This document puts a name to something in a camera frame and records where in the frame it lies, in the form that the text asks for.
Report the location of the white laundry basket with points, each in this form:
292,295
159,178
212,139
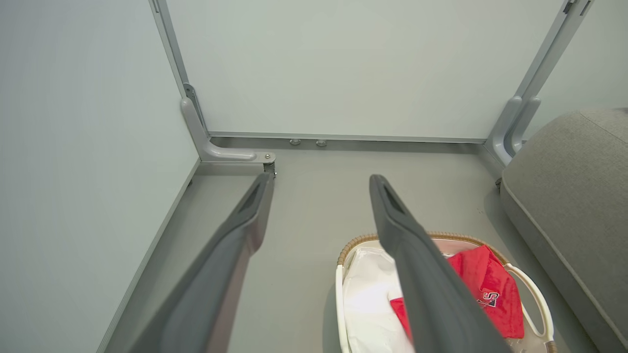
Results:
532,299

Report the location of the red garment with logo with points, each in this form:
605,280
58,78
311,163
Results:
493,294

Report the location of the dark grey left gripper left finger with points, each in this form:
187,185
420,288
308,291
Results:
211,289

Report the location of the white garment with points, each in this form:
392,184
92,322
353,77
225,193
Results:
368,304

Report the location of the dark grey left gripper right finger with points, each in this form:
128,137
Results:
431,294

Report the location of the grey partition foot bracket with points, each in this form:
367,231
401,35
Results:
521,125
216,147
501,130

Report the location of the grey fabric sofa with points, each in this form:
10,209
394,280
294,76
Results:
571,206

